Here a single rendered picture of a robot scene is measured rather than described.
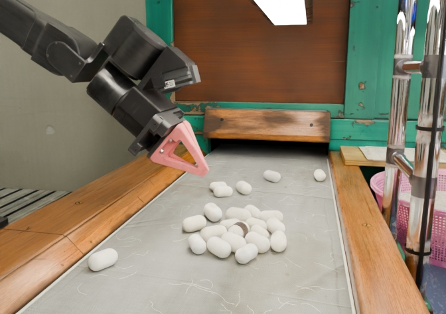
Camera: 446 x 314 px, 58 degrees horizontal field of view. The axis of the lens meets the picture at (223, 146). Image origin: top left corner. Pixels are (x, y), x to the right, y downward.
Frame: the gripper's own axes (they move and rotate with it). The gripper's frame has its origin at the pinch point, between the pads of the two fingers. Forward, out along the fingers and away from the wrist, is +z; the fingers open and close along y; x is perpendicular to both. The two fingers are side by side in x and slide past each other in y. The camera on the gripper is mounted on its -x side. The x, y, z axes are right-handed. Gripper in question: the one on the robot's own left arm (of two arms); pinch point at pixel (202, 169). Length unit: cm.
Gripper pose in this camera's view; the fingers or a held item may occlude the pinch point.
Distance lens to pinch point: 57.5
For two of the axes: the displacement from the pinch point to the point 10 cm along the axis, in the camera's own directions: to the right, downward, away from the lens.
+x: -6.3, 7.2, 2.8
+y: 2.1, -1.9, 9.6
